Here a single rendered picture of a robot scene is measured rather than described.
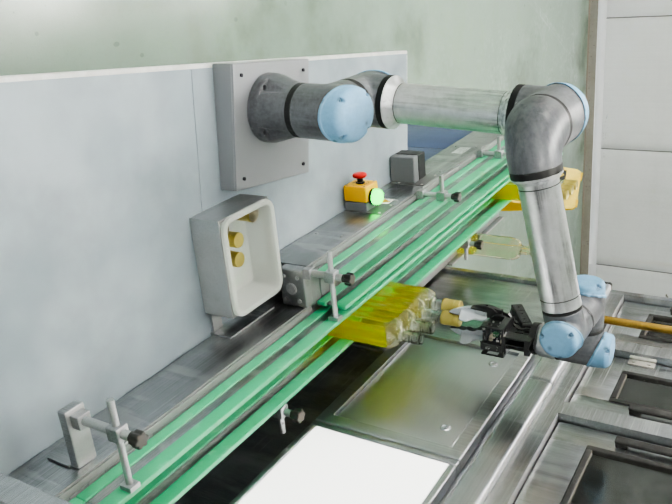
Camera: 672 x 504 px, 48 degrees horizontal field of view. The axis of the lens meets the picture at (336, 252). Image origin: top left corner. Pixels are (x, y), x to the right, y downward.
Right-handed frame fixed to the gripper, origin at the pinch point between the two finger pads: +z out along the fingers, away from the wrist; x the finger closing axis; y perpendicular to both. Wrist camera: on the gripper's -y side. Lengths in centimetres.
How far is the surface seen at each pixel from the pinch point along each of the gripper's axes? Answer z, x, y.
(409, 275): 25.3, 4.0, -26.2
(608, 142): 94, 115, -579
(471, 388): -6.4, 12.6, 7.9
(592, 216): 106, 190, -577
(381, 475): -2.5, 11.9, 43.7
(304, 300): 29.6, -8.3, 18.3
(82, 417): 30, -17, 82
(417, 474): -8.6, 11.9, 40.6
